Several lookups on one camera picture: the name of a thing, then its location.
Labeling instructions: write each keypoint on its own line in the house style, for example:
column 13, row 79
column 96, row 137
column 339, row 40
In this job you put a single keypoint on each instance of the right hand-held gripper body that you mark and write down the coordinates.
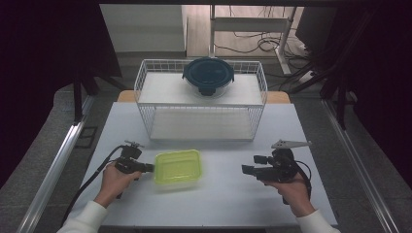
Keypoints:
column 283, row 168

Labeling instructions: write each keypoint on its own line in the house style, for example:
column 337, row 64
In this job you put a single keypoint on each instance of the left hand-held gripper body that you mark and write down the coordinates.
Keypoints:
column 129, row 161

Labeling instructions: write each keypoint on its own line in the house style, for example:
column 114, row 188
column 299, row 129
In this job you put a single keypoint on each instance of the green lidded plastic container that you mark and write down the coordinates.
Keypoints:
column 178, row 166

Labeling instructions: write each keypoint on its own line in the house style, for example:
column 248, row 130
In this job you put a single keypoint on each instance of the round container dark blue lid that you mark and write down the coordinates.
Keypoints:
column 207, row 73

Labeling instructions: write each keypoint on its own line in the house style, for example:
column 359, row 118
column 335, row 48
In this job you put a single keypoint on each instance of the person's left hand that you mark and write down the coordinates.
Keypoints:
column 113, row 184

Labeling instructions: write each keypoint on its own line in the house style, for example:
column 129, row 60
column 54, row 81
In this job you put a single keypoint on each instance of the person's right hand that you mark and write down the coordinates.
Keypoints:
column 294, row 194

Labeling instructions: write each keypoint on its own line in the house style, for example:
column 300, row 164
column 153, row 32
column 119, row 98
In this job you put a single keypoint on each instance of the wooden table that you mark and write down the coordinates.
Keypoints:
column 124, row 96

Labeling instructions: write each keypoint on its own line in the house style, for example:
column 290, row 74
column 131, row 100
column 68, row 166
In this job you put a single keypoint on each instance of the black metal stand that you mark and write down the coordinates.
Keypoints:
column 340, row 97
column 77, row 97

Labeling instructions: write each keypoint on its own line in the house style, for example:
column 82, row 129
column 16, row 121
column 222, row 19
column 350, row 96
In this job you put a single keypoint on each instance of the white power strip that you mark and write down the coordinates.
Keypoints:
column 306, row 77

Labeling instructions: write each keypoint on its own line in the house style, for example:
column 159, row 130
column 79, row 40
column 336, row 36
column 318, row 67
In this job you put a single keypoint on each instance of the dark curtain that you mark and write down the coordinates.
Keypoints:
column 385, row 81
column 39, row 64

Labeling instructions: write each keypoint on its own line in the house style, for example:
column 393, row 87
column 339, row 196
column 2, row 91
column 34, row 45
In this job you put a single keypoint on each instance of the black square floor frame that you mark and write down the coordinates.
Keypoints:
column 85, row 136

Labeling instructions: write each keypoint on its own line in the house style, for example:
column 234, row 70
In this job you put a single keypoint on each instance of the aluminium rail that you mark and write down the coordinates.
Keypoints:
column 51, row 174
column 359, row 168

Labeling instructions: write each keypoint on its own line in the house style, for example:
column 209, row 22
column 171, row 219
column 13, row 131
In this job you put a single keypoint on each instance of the white metal desk frame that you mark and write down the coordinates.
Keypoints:
column 249, row 24

